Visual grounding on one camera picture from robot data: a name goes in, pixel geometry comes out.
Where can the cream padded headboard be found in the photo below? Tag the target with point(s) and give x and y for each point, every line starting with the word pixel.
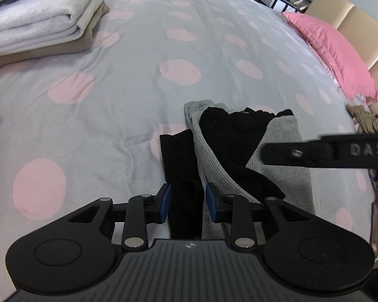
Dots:
pixel 365 28

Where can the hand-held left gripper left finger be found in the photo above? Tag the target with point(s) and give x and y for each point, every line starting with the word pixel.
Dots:
pixel 166 203

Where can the tan striped shirt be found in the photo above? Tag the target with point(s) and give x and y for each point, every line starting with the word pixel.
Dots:
pixel 368 122

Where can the photo frame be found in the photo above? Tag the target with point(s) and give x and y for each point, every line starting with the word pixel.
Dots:
pixel 300 3

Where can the pink pillow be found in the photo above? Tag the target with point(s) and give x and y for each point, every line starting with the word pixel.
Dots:
pixel 334 47

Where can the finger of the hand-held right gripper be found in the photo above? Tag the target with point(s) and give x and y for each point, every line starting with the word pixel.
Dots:
pixel 297 153

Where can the beige folded blanket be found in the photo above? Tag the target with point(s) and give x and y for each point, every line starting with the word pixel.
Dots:
pixel 66 45

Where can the grey and black sweater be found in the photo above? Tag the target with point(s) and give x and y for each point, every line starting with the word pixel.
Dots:
pixel 283 138

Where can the grey pink-dotted bed sheet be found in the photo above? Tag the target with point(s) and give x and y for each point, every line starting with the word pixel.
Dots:
pixel 129 85

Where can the stack of folded towels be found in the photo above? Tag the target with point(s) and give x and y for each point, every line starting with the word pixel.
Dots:
pixel 34 19

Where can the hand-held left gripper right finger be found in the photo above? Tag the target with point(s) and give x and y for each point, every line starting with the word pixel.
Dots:
pixel 211 204

